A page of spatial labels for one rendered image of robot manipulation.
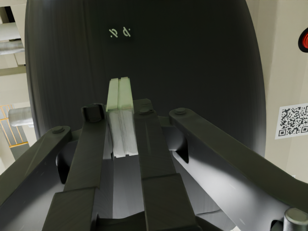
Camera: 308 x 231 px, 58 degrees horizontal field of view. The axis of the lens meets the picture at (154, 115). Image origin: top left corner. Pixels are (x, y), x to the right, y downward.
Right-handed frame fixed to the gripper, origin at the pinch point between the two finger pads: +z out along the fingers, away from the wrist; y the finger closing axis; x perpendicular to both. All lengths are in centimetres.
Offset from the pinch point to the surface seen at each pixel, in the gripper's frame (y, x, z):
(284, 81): 28.0, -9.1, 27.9
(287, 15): 26.7, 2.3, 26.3
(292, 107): 30.4, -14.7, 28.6
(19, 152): -435, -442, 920
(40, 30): -8.4, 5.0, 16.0
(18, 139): -421, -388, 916
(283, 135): 29.7, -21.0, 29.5
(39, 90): -9.3, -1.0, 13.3
